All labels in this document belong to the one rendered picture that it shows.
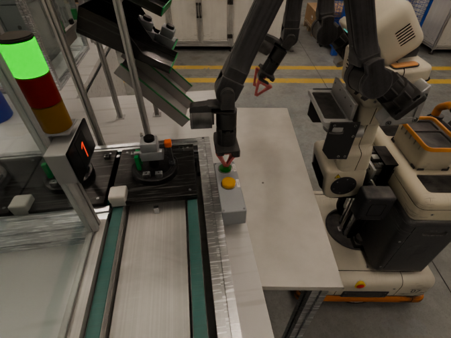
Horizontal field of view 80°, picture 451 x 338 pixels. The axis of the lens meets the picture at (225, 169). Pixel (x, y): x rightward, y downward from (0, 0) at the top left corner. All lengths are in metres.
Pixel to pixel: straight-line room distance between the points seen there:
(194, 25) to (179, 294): 4.41
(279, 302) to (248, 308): 0.96
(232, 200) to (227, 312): 0.29
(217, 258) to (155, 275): 0.15
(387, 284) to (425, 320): 0.37
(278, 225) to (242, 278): 0.20
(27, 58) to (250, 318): 0.65
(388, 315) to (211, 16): 4.25
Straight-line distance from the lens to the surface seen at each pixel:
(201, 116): 0.72
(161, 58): 0.99
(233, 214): 0.75
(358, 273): 1.54
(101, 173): 0.91
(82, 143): 0.60
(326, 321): 1.70
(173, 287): 0.69
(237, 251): 0.79
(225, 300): 0.63
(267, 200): 0.91
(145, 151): 0.79
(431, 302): 2.00
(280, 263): 0.78
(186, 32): 4.83
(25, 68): 0.52
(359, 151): 1.14
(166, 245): 0.74
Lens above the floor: 1.53
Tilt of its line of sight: 42 degrees down
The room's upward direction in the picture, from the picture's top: straight up
